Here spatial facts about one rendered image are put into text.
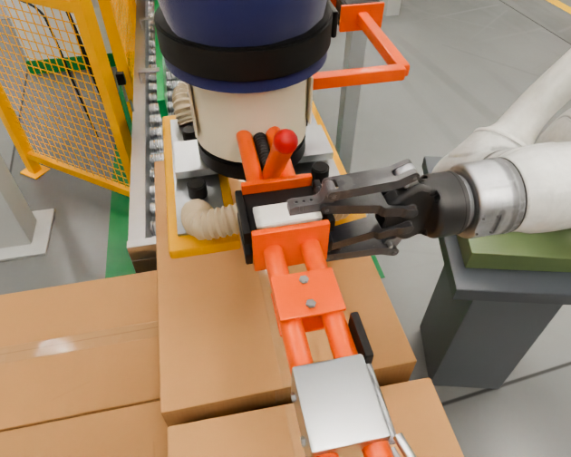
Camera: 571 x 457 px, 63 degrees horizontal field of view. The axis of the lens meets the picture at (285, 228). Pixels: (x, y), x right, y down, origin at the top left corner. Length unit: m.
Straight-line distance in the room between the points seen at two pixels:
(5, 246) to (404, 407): 2.06
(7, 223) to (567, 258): 2.10
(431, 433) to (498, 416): 1.15
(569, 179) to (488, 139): 0.17
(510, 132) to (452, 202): 0.24
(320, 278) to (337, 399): 0.12
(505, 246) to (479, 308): 0.31
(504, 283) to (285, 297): 0.82
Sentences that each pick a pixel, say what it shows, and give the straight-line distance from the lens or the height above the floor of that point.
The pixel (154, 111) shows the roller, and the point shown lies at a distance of 2.11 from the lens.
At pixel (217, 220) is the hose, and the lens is 0.59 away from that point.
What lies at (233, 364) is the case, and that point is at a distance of 0.76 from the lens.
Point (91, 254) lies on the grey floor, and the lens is 2.30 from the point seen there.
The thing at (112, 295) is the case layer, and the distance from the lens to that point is 1.40.
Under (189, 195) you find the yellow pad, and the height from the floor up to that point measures 1.15.
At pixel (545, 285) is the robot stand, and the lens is 1.23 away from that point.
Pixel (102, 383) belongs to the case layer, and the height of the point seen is 0.54.
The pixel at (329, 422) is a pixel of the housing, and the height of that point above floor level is 1.26.
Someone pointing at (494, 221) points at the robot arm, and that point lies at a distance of 0.56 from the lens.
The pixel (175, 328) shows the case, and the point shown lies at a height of 0.94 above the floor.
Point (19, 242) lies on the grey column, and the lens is 2.45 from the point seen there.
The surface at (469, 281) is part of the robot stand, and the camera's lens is 1.17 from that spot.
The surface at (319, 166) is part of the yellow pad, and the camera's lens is 0.72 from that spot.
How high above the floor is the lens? 1.62
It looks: 46 degrees down
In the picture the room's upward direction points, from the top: straight up
